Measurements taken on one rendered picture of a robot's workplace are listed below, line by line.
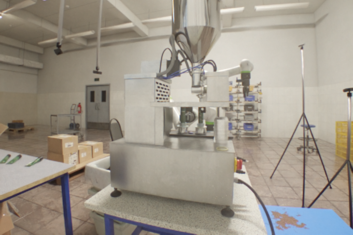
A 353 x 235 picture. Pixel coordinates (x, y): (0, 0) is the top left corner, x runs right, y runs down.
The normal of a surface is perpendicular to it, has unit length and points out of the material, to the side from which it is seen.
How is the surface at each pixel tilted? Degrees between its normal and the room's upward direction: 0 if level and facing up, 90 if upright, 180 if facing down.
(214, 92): 90
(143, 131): 90
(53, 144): 90
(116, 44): 90
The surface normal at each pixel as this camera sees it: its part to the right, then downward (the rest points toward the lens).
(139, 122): -0.27, 0.00
